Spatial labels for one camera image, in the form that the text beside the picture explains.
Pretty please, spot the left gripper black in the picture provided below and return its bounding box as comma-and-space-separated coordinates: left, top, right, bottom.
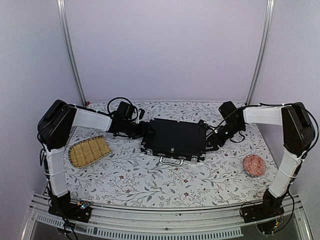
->
123, 119, 157, 140

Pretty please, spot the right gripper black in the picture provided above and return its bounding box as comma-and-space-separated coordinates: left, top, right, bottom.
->
201, 121, 244, 153

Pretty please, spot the black poker set case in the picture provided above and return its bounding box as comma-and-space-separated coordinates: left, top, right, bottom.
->
140, 118, 206, 163

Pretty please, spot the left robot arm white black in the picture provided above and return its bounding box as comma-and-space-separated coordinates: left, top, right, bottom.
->
37, 97, 151, 217

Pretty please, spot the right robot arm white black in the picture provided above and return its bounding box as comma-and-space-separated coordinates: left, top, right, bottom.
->
200, 101, 320, 218

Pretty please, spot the red patterned bowl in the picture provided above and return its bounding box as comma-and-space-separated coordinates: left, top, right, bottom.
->
242, 154, 267, 177

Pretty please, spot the woven bamboo tray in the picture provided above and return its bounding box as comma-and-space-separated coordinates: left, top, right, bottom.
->
68, 135, 111, 169

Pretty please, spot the floral table cloth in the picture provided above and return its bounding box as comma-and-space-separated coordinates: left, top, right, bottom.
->
55, 101, 286, 209

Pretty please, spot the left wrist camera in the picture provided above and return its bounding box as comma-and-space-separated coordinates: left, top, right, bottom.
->
138, 108, 145, 120

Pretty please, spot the right aluminium frame post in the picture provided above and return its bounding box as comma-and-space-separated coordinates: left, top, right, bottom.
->
245, 0, 275, 105

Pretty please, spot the aluminium frame post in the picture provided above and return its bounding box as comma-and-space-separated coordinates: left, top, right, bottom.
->
56, 0, 87, 106
245, 0, 275, 105

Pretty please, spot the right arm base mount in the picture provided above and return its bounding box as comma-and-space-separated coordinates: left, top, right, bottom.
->
239, 201, 285, 235

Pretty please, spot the front aluminium rail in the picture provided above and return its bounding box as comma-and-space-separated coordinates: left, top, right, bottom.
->
21, 194, 316, 240

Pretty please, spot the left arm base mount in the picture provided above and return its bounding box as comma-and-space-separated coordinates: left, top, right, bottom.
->
48, 198, 92, 223

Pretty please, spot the left aluminium frame post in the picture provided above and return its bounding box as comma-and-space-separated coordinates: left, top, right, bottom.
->
56, 0, 87, 106

